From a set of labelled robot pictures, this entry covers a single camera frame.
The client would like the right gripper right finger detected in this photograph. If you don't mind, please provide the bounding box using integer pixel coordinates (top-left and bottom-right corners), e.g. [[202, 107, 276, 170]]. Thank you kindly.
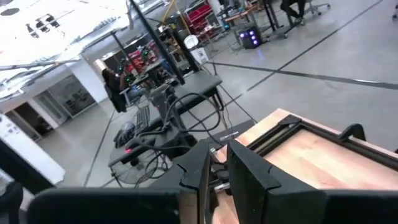
[[226, 139, 398, 224]]

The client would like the wooden topped desk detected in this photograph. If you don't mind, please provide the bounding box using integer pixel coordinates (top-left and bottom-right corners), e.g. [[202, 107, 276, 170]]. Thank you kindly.
[[221, 4, 261, 27]]

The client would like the black keyboard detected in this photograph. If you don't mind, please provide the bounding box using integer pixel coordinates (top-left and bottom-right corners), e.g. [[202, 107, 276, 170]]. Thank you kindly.
[[134, 105, 152, 135]]

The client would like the tall red storage rack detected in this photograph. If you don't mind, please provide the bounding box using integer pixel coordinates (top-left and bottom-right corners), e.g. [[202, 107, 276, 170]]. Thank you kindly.
[[183, 2, 216, 34]]

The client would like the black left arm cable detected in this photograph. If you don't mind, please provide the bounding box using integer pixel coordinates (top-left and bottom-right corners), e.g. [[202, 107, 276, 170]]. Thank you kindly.
[[161, 92, 223, 134]]

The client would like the black glowing computer tower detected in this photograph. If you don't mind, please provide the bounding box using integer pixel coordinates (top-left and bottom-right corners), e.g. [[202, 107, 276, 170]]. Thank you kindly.
[[238, 25, 262, 50]]

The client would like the black Winmax box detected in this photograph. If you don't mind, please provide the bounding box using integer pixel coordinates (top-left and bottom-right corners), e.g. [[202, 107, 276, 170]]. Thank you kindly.
[[213, 119, 256, 141]]

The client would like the white trash can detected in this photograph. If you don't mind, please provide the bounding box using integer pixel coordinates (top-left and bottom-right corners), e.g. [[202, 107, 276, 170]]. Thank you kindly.
[[183, 34, 210, 65]]

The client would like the seated person at desk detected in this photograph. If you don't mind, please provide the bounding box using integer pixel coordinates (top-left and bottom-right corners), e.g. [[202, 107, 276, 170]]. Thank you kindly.
[[101, 67, 129, 113]]

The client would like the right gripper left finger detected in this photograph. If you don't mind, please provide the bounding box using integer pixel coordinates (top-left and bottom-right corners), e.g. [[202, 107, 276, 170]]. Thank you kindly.
[[27, 139, 213, 224]]

